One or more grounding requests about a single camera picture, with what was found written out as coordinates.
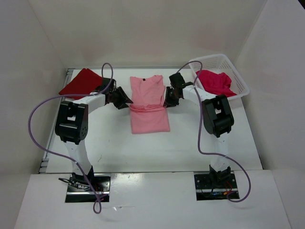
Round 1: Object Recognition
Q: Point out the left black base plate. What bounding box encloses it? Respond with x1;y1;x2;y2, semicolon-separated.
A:
59;173;111;203

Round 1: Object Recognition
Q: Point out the purple cable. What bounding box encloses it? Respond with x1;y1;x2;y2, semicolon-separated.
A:
175;61;252;203
28;62;115;213

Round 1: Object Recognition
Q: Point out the white plastic basket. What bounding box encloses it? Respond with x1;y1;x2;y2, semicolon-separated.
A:
189;54;250;101

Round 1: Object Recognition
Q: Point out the dark red t-shirt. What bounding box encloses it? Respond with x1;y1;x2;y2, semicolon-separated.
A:
59;68;102;100

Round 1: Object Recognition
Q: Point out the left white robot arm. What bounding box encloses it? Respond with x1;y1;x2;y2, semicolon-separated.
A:
55;78;133;187

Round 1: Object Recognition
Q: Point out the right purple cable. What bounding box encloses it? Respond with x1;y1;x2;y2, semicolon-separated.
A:
175;61;252;203

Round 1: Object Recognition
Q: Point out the light pink t-shirt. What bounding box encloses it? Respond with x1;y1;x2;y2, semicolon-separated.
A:
130;75;170;134

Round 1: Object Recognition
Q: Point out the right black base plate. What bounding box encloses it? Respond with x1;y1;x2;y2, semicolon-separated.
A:
193;172;240;201

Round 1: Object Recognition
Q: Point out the magenta t-shirt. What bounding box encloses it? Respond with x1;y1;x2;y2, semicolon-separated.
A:
196;70;237;97

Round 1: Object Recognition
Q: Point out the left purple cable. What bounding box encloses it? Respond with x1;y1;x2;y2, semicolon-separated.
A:
28;62;115;213

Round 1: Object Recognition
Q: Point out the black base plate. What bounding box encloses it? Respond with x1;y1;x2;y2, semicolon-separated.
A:
193;172;240;201
59;173;111;203

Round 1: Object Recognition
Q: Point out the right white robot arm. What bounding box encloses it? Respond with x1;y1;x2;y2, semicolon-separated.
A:
164;73;234;188

